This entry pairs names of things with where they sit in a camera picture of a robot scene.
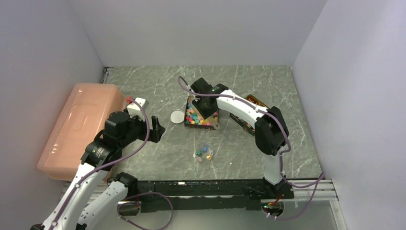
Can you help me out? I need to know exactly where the pink plastic storage box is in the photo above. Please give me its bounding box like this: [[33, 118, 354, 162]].
[[37, 83, 125, 181]]

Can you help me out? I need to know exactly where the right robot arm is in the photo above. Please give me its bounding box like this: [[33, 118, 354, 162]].
[[189, 78, 290, 199]]

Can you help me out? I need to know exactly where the white jar lid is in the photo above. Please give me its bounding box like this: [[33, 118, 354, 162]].
[[169, 110, 185, 124]]

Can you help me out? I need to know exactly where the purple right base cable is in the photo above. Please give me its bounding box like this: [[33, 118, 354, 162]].
[[265, 177, 321, 221]]

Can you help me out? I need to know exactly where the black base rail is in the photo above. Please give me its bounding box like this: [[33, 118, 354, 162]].
[[128, 179, 294, 212]]

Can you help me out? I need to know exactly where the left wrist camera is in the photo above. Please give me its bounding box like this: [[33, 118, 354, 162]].
[[126, 96, 149, 120]]

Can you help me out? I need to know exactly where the gold tin of star candies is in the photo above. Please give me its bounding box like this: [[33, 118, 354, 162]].
[[183, 96, 220, 130]]

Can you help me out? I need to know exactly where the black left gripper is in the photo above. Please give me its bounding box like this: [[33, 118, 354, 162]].
[[118, 112, 164, 148]]

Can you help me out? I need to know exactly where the aluminium frame rail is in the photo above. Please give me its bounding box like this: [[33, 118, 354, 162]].
[[281, 179, 348, 230]]

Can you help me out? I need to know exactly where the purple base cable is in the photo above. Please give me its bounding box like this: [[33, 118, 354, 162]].
[[116, 192, 174, 230], [265, 177, 321, 221]]

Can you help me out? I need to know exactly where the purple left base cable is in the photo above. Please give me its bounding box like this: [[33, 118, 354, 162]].
[[116, 192, 174, 230]]

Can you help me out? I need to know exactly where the clear plastic jar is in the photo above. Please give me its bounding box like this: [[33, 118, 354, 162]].
[[193, 142, 214, 163]]

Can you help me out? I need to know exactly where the gold tin of lollipops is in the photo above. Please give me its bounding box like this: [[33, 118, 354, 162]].
[[226, 94, 270, 136]]

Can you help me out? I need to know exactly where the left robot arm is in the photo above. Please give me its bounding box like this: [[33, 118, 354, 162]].
[[31, 111, 165, 230]]

